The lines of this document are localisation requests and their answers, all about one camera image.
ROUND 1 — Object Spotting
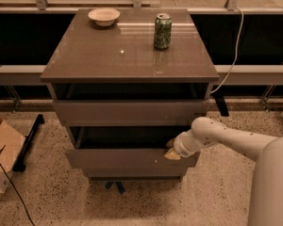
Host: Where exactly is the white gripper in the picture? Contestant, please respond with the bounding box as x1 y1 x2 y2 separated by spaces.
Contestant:
164 132 196 160

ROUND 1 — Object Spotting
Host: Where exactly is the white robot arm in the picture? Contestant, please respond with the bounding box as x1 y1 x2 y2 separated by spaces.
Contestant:
165 117 283 226

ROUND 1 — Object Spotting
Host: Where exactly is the grey top drawer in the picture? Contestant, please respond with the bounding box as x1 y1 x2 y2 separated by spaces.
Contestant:
53 100 208 126

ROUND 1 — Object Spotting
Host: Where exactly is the grey drawer cabinet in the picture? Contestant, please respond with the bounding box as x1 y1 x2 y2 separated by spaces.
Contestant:
41 10 218 182

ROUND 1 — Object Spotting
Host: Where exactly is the blue tape cross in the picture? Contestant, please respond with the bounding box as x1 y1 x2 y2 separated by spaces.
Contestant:
105 182 125 195

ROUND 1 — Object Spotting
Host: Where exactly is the green soda can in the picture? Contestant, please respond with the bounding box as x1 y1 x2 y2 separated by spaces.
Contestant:
154 13 172 50

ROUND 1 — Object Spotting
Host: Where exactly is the white bowl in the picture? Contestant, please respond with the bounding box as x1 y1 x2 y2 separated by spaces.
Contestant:
88 8 120 27

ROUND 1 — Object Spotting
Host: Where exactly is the black bar stand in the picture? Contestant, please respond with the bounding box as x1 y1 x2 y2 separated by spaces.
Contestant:
12 114 44 172

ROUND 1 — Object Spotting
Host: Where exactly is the cardboard box left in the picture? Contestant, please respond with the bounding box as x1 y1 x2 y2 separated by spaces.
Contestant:
0 117 25 193

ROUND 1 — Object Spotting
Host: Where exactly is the white cable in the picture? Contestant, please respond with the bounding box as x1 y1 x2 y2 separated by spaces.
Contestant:
210 7 245 95

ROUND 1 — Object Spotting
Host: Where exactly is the black cable on floor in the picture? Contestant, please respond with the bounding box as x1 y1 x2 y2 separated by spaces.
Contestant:
0 148 37 226

